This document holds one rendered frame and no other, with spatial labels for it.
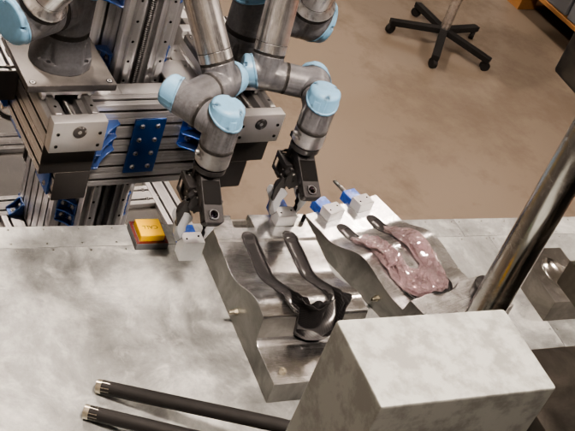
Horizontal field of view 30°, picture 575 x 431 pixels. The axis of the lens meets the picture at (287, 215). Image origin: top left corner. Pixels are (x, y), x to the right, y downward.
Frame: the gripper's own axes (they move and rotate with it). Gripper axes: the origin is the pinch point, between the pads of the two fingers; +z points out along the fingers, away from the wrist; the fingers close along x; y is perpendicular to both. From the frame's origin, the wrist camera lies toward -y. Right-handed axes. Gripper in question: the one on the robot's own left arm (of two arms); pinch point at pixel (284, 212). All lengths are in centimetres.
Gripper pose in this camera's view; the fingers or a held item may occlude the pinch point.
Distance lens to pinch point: 261.4
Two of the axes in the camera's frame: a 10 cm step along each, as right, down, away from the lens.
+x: -8.9, 0.1, -4.6
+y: -3.5, -6.6, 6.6
